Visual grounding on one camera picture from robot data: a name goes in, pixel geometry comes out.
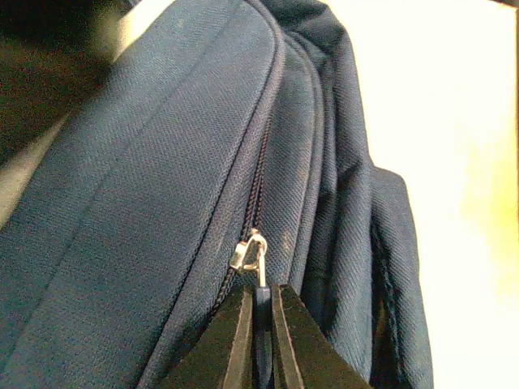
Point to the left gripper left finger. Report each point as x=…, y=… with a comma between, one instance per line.
x=222, y=357

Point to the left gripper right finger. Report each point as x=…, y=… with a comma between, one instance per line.
x=302, y=357

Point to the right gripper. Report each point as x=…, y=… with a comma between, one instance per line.
x=54, y=56

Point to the navy blue backpack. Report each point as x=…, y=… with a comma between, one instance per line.
x=227, y=126

